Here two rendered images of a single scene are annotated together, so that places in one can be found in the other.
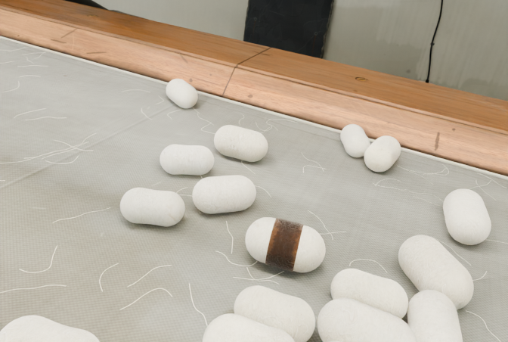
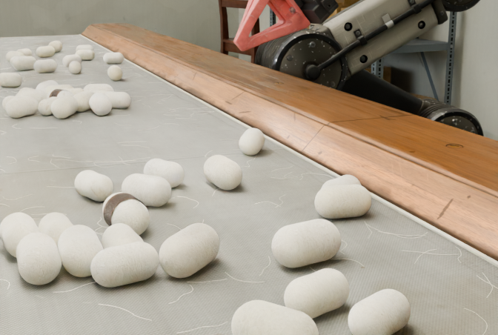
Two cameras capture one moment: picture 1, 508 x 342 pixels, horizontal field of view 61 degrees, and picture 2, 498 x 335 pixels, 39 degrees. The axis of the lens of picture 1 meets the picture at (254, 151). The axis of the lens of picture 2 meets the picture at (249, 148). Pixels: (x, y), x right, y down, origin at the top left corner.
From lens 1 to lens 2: 0.36 m
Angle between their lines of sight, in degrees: 47
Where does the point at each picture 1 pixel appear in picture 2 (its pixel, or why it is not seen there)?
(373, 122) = (400, 184)
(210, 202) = (124, 188)
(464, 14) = not seen: outside the picture
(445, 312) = (125, 247)
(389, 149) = (333, 191)
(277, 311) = (48, 221)
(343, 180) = (279, 215)
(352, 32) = not seen: outside the picture
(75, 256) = (32, 199)
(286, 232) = (117, 198)
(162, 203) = (90, 179)
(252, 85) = (327, 142)
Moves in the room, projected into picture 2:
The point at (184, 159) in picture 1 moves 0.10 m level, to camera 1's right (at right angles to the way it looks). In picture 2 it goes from (153, 168) to (249, 201)
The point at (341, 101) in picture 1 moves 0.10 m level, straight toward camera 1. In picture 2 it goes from (385, 159) to (264, 181)
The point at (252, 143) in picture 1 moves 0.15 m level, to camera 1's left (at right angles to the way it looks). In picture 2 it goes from (218, 168) to (104, 132)
